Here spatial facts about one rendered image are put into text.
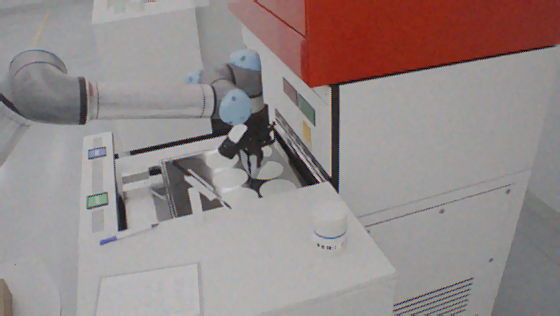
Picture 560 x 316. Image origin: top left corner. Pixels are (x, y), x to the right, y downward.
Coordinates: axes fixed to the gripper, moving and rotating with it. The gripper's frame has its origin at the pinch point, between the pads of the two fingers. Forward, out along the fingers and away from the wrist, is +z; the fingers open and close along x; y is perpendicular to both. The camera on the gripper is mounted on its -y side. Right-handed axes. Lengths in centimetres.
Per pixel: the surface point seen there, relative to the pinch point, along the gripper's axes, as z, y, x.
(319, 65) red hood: -36.3, 2.4, -22.5
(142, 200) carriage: 3.3, -24.0, 20.5
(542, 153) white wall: 57, 163, -48
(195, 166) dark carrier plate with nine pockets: 1.4, -4.8, 18.9
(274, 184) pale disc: 1.3, 1.7, -6.9
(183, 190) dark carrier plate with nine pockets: 1.4, -15.2, 12.2
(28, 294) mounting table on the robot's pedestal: 9, -62, 20
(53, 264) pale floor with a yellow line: 91, -27, 129
